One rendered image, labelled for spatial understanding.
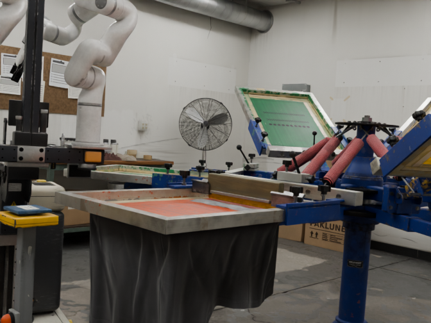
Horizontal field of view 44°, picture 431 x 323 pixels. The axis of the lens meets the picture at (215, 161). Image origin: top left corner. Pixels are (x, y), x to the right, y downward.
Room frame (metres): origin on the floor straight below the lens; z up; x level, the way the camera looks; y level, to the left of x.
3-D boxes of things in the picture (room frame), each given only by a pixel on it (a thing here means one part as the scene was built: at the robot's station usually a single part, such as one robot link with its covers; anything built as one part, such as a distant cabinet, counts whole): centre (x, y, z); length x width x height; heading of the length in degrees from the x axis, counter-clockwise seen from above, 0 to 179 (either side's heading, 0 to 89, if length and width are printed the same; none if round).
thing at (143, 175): (2.79, 0.16, 1.05); 1.08 x 0.61 x 0.23; 75
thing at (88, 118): (2.12, 0.52, 1.21); 0.16 x 0.13 x 0.15; 30
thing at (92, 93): (2.10, 0.52, 1.37); 0.13 x 0.10 x 0.16; 153
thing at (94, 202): (1.81, 0.04, 0.97); 0.79 x 0.58 x 0.04; 135
